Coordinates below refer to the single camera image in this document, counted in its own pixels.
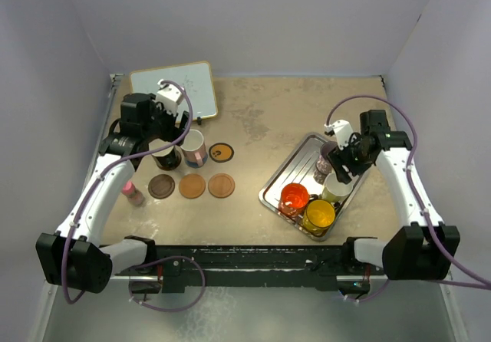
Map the pale yellow mug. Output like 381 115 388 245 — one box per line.
321 173 354 203

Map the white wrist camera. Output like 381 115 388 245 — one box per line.
324 120 353 150
156 79 184 116

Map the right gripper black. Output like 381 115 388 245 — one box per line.
327 132 373 184

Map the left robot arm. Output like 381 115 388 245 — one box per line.
35 84 193 304

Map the orange glass cup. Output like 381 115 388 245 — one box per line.
278 183 310 217

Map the steel tray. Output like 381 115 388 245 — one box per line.
259 132 366 242

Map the light wooden coaster bottom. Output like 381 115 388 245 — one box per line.
208 173 236 199

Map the light wooden coaster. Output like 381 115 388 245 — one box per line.
179 173 206 199
208 173 236 199

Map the yellow glass cup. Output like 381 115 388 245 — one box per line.
302 199 336 236

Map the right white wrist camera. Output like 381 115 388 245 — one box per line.
324 120 353 150

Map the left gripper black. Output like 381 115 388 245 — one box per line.
142 94 189 146

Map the light wooden coaster top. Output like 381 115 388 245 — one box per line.
179 173 206 199

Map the purple mug black rim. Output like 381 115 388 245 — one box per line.
314 141 338 184

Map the orange black smiley coaster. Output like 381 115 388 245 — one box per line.
209 143 235 163

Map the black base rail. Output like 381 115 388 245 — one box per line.
110 242 388 294

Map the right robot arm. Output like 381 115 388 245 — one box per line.
325 110 460 281

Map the dark wooden coaster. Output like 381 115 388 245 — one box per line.
148 174 175 199

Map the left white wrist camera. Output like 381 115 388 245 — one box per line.
156 79 184 116

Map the small pink bottle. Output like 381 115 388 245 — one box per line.
121 181 144 206

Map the white board with stand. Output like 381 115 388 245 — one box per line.
129 61 218 120

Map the dark mug white interior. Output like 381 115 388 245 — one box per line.
151 146 182 171

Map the blue round coaster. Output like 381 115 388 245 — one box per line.
183 152 208 168

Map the pink mug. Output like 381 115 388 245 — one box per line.
180 129 207 154

